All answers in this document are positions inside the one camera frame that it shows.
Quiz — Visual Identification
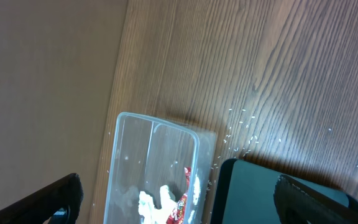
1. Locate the red snack wrapper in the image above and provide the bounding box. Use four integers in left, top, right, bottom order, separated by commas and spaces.
166, 167, 191, 224

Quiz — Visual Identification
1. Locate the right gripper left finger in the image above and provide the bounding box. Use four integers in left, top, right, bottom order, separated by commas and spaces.
0, 173, 83, 224

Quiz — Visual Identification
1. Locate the clear plastic bin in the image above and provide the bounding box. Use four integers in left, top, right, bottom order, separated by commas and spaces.
103, 112, 216, 223

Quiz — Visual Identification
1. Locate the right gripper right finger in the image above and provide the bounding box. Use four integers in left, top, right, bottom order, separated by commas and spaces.
273, 175, 358, 224

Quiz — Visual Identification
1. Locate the black tray bin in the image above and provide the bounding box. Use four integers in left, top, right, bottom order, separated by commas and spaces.
211, 159, 358, 223

